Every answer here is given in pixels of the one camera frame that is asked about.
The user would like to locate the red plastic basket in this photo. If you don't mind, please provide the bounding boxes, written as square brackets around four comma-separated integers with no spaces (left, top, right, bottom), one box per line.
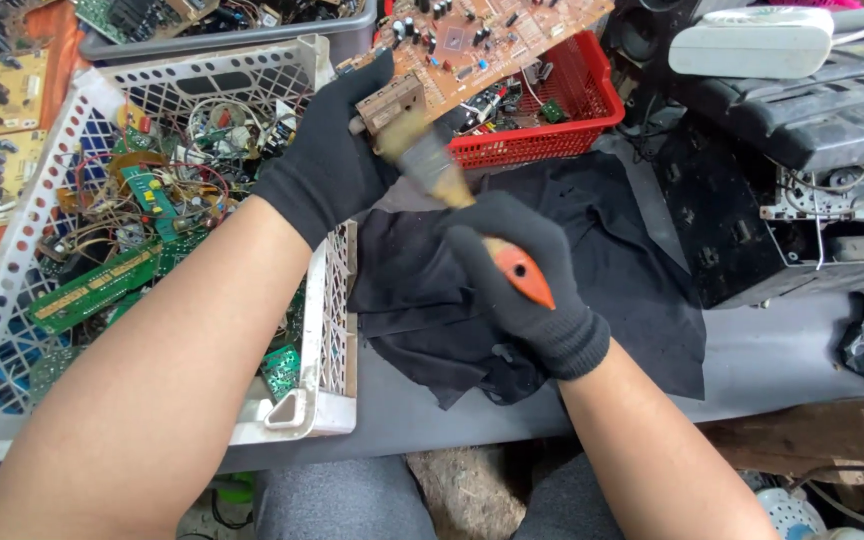
[383,30,627,171]

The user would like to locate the heap of small electronic parts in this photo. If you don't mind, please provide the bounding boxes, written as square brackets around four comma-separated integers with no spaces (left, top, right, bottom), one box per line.
[456,60,570,138]

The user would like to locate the black cloth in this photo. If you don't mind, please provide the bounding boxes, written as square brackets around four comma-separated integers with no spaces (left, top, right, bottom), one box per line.
[347,150,708,411]

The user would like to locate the brown circuit board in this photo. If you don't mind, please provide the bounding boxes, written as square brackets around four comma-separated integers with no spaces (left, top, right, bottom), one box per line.
[336,0,617,140]

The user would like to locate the paintbrush with orange handle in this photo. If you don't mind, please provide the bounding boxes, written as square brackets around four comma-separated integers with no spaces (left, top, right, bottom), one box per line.
[372,112,558,312]

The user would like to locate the long green circuit board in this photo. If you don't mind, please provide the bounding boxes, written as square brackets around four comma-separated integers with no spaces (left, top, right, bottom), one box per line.
[27,241,165,336]

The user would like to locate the white plastic lattice crate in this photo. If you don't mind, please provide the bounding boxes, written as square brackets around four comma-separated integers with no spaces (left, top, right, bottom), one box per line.
[0,33,360,466]

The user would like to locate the white perforated plastic object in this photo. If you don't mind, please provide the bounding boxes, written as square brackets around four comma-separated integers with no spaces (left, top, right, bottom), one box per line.
[756,487,831,540]

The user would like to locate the person's right hand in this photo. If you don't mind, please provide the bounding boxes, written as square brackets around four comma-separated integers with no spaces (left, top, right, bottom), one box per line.
[443,190,613,381]

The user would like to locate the black electronics chassis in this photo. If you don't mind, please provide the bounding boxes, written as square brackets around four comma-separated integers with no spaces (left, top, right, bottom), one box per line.
[653,112,864,310]

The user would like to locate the black speaker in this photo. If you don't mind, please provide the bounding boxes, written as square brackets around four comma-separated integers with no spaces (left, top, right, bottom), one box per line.
[603,0,703,72]

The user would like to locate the grey plastic bin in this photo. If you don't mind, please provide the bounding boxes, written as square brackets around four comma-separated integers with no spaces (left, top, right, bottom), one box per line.
[75,0,381,63]

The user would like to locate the person's left hand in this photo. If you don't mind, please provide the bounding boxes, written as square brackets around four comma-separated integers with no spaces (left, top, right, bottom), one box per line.
[252,48,405,252]

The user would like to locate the wooden plank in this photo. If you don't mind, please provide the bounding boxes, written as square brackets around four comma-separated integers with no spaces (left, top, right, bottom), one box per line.
[698,393,864,481]

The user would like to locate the person's grey trouser legs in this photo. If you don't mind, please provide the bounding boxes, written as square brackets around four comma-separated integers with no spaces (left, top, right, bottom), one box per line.
[252,450,628,540]

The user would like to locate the heap of scrap circuit boards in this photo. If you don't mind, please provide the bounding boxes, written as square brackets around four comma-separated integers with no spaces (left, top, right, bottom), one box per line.
[27,93,307,402]

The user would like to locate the white plastic device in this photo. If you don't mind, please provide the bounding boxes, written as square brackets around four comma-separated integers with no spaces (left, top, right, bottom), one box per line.
[667,3,864,81]

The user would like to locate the black plastic casing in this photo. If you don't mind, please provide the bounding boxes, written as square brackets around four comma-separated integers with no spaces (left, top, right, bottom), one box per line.
[668,41,864,175]

